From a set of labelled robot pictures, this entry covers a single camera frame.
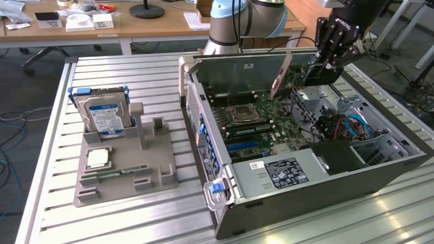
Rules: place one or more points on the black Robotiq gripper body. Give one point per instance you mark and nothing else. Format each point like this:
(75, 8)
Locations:
(342, 30)

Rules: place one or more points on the green GPU with silver bracket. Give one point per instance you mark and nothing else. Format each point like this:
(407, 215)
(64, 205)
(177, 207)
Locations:
(318, 75)

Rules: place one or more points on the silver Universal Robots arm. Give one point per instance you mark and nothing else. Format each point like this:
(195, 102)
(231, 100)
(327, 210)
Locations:
(233, 20)

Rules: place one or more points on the silver disk bay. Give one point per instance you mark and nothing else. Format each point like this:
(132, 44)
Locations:
(312, 101)

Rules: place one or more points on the green motherboard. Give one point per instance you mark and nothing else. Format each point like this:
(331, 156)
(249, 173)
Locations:
(267, 122)

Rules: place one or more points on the cardboard box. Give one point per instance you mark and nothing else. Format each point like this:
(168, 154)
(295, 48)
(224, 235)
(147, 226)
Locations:
(203, 7)

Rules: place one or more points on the stack of white papers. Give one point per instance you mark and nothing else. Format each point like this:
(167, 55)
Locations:
(196, 21)

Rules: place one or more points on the CPU socket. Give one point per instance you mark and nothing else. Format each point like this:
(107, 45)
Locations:
(243, 113)

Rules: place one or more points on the silver drive cage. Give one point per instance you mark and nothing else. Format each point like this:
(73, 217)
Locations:
(379, 150)

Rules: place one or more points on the black fan shroud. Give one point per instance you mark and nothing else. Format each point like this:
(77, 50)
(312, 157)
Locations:
(339, 156)

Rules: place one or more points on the green installed RAM stick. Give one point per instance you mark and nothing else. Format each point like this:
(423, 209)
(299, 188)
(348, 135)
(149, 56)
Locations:
(251, 128)

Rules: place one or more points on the blue expansion slot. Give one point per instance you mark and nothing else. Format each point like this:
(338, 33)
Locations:
(241, 145)

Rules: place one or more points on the black round lamp base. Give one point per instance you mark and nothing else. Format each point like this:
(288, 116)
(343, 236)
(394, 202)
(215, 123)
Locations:
(145, 10)

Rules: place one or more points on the wooden desk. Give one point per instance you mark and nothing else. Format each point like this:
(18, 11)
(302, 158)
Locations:
(141, 25)

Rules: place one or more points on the grey power supply with label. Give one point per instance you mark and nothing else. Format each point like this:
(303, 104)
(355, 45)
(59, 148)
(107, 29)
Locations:
(267, 175)

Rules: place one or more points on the open grey PC case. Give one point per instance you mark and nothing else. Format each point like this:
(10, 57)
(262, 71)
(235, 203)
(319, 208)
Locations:
(304, 203)

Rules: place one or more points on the plain white box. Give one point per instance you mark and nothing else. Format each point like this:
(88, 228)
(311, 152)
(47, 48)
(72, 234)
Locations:
(103, 21)

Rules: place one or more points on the red packet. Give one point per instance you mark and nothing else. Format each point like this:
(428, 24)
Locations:
(104, 7)

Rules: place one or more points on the blue case latch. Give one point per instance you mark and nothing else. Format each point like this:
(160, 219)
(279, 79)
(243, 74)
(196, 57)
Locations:
(217, 188)

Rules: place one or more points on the hard disk with blue carrier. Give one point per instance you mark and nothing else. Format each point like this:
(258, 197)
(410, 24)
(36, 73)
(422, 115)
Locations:
(101, 111)

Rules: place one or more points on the grey parts rack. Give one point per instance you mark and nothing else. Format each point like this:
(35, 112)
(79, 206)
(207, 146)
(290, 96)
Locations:
(148, 178)

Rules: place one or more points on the black chair base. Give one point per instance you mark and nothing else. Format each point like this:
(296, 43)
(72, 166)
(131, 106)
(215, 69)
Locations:
(51, 54)

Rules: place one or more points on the black and white box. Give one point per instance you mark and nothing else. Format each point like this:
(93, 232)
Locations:
(48, 19)

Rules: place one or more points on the silver CPU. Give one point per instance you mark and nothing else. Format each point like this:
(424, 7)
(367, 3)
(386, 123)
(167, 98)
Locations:
(97, 158)

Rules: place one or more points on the small white card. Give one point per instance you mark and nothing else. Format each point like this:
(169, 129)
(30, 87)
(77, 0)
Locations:
(17, 26)

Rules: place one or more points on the clear plastic bag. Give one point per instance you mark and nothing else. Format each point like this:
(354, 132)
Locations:
(13, 11)

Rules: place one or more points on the white table frame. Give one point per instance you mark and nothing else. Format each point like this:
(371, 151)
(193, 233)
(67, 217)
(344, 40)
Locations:
(399, 23)

